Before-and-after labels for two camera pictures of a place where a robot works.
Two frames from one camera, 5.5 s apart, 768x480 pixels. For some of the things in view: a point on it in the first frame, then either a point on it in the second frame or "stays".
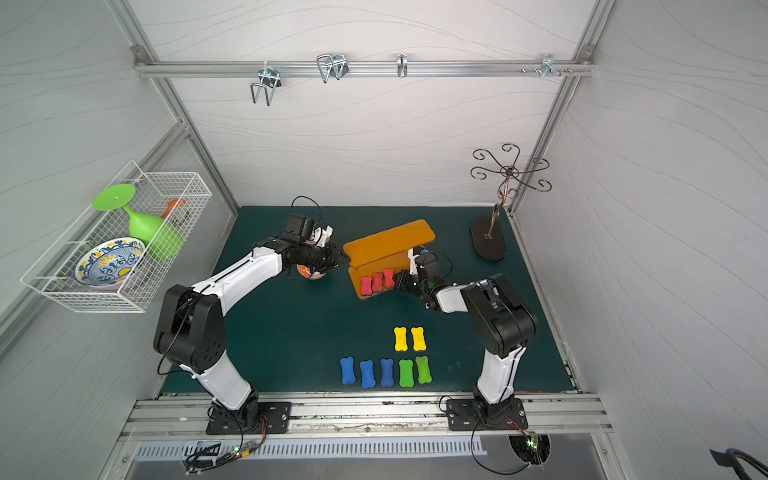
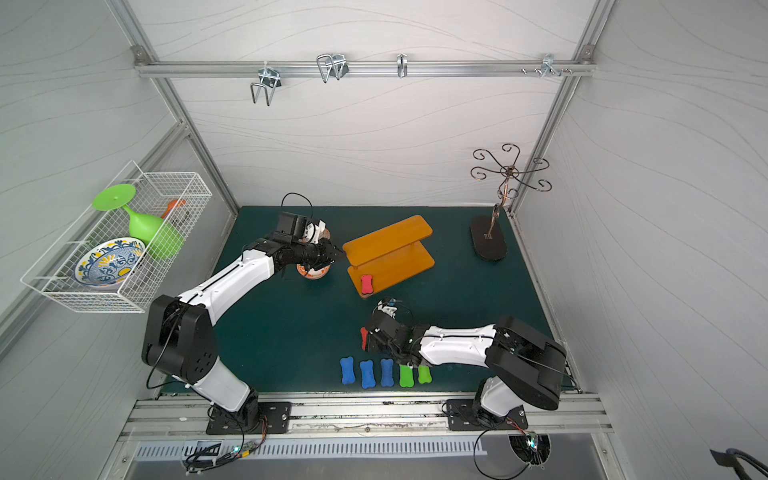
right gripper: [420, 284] -> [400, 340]
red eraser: [377, 281] -> [363, 333]
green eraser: [424, 375] stays
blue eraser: [387, 372] stays
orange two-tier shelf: [387, 249] stays
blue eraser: [348, 370] stays
